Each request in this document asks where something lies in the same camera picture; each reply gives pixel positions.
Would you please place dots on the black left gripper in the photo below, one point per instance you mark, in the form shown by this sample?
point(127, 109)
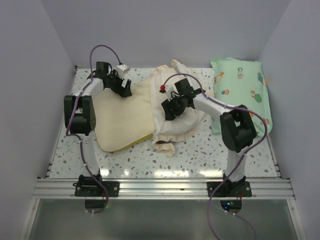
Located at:
point(125, 92)

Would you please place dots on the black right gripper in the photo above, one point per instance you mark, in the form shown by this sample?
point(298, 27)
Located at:
point(167, 106)

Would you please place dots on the white pillowcase with cream ruffle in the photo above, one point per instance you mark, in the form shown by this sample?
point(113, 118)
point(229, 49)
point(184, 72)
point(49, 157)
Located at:
point(169, 132)

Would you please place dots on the cream yellow dotted pillow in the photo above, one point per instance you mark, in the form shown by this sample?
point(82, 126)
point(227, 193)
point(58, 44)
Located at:
point(123, 122)

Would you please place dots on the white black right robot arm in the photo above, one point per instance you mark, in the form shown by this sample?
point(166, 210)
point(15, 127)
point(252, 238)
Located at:
point(236, 125)

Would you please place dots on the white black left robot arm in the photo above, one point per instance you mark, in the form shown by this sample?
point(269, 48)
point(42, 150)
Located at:
point(80, 117)

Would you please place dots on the green cartoon print pillow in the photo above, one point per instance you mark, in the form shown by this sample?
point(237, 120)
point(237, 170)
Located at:
point(241, 82)

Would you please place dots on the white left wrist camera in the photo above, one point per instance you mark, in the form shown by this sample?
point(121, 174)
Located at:
point(122, 69)

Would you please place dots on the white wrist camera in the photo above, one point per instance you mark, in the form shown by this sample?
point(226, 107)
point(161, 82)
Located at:
point(122, 69)
point(168, 90)

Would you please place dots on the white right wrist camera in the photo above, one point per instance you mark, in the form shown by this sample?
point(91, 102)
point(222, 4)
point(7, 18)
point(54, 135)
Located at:
point(168, 90)

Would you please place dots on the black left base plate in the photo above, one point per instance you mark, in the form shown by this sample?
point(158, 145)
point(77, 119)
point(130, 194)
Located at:
point(87, 186)

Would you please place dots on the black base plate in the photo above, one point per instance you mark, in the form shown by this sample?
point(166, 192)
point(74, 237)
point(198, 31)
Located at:
point(87, 186)
point(229, 189)

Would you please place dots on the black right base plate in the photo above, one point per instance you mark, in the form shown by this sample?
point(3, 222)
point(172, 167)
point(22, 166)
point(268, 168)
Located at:
point(229, 189)

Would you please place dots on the aluminium front rail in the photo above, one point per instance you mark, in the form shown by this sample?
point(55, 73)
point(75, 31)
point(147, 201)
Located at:
point(170, 189)

